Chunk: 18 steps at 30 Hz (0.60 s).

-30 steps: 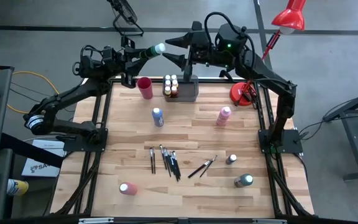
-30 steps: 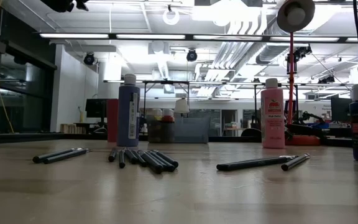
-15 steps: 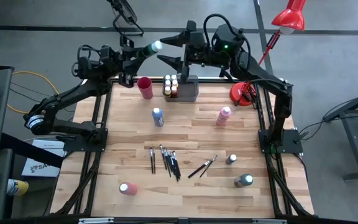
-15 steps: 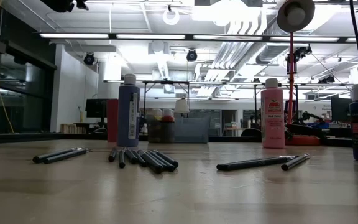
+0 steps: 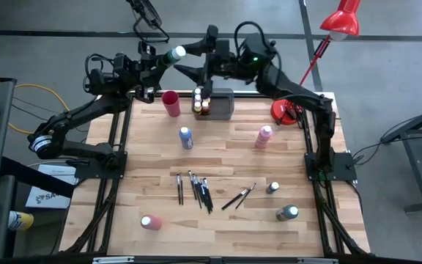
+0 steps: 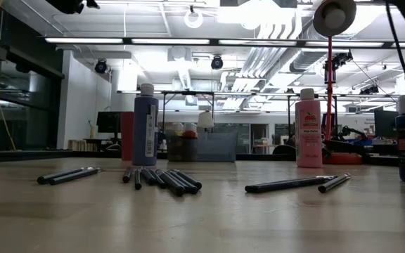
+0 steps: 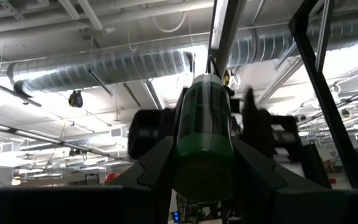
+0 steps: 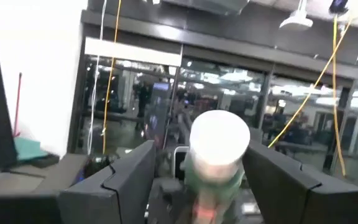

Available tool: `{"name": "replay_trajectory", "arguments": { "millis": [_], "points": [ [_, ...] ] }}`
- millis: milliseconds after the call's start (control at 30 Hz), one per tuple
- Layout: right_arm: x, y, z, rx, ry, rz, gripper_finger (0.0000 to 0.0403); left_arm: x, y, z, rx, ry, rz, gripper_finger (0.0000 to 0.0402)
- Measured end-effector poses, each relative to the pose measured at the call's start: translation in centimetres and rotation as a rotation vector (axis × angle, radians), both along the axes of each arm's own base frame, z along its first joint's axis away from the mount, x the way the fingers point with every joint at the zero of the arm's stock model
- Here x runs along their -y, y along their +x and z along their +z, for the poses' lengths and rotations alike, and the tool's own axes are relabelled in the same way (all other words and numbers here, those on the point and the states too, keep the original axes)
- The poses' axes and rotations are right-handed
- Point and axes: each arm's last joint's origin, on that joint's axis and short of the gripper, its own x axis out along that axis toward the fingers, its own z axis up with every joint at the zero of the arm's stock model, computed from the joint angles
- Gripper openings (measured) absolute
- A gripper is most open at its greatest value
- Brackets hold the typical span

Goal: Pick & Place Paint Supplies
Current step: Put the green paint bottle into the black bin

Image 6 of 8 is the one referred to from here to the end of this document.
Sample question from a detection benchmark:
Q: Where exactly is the large periwinkle paint bottle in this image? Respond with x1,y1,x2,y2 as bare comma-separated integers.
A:
131,83,160,167

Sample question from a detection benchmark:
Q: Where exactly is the pair of pens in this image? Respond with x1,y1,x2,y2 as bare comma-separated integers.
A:
36,166,94,186

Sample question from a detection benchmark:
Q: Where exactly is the large pink paint bottle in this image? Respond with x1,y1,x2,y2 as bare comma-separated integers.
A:
295,88,323,169

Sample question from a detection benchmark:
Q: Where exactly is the black bar with light strips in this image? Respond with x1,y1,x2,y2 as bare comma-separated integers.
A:
44,36,405,49

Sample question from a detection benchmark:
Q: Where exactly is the black monitor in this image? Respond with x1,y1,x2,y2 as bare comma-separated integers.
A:
96,111,122,134
373,108,397,140

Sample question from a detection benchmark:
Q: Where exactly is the stack of wooden blocks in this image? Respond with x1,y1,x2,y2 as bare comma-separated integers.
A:
67,138,93,152

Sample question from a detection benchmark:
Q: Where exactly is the red plastic cup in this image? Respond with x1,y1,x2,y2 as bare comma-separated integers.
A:
120,111,135,162

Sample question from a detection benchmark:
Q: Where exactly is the grey translucent plastic bin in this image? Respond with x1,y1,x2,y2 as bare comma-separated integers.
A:
165,130,238,163

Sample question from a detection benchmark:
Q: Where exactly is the red desk lamp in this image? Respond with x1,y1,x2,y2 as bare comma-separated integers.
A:
312,0,369,166

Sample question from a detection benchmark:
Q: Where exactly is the white ring ceiling lamp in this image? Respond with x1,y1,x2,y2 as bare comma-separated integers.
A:
184,5,204,30

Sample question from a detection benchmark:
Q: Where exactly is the black aluminium table frame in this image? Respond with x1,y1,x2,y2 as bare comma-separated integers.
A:
0,149,405,168

